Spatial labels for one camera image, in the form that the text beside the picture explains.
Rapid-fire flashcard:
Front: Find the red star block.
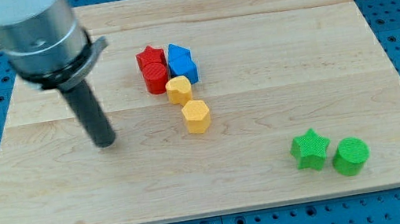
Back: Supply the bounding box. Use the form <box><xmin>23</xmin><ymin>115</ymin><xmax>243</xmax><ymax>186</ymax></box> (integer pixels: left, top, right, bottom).
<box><xmin>135</xmin><ymin>46</ymin><xmax>167</xmax><ymax>71</ymax></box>

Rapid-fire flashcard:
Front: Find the green star block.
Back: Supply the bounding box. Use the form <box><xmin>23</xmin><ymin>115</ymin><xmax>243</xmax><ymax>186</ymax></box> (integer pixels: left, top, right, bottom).
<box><xmin>289</xmin><ymin>128</ymin><xmax>330</xmax><ymax>171</ymax></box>

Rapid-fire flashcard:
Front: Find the light wooden board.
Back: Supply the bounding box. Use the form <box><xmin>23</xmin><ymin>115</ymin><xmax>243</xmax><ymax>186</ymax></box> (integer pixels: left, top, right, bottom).
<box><xmin>0</xmin><ymin>0</ymin><xmax>400</xmax><ymax>224</ymax></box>

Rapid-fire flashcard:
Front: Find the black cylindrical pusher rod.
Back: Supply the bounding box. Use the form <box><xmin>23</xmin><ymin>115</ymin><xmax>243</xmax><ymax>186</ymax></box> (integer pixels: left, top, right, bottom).
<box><xmin>61</xmin><ymin>80</ymin><xmax>116</xmax><ymax>148</ymax></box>

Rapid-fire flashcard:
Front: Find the yellow heart block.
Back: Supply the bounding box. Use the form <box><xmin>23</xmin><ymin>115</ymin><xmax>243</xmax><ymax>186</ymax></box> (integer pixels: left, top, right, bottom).
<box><xmin>165</xmin><ymin>75</ymin><xmax>193</xmax><ymax>106</ymax></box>

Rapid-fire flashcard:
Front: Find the yellow hexagon block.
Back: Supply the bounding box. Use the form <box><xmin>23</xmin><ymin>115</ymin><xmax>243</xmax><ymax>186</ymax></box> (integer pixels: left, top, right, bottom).
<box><xmin>182</xmin><ymin>100</ymin><xmax>211</xmax><ymax>134</ymax></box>

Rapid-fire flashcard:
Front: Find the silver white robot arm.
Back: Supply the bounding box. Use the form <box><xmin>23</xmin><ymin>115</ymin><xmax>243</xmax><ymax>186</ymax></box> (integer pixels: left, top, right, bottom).
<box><xmin>0</xmin><ymin>0</ymin><xmax>116</xmax><ymax>148</ymax></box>

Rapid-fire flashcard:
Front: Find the green cylinder block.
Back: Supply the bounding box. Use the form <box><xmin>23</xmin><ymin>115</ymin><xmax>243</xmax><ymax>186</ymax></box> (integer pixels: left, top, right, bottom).
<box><xmin>332</xmin><ymin>137</ymin><xmax>371</xmax><ymax>176</ymax></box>

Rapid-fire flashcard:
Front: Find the blue cube block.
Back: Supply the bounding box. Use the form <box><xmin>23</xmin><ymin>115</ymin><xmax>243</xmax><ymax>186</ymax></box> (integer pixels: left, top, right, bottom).
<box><xmin>168</xmin><ymin>56</ymin><xmax>199</xmax><ymax>84</ymax></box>

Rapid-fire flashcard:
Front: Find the red cylinder block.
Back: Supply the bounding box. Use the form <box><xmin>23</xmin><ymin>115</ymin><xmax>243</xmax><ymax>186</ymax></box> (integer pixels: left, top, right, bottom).
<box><xmin>141</xmin><ymin>62</ymin><xmax>168</xmax><ymax>95</ymax></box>

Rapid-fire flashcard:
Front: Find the blue triangle block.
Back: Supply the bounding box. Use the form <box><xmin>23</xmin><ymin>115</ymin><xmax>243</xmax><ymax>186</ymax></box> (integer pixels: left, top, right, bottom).
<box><xmin>167</xmin><ymin>43</ymin><xmax>192</xmax><ymax>63</ymax></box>

